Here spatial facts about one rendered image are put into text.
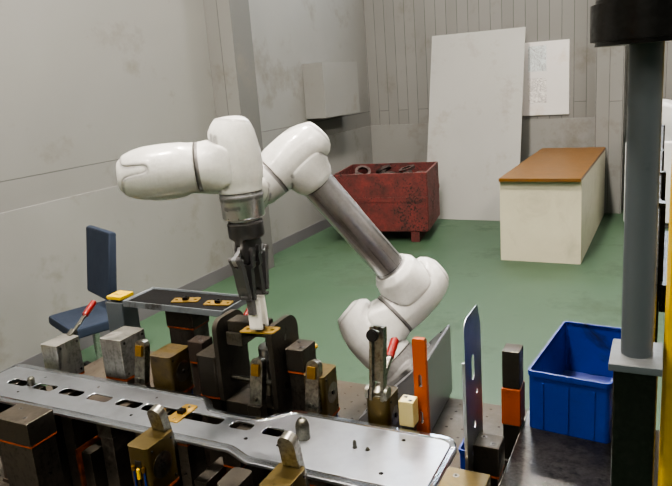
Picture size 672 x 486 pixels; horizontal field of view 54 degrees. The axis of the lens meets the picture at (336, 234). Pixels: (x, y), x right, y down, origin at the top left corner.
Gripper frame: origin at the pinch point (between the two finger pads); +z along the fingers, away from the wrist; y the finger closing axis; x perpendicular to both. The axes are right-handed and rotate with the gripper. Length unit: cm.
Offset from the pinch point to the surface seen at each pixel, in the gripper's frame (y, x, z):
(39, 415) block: 11, -59, 24
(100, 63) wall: -277, -278, -87
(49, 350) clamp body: -19, -86, 21
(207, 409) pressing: -7.6, -22.9, 28.6
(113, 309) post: -37, -75, 14
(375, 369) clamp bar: -16.5, 19.1, 19.0
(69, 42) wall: -252, -279, -101
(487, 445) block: 3, 48, 24
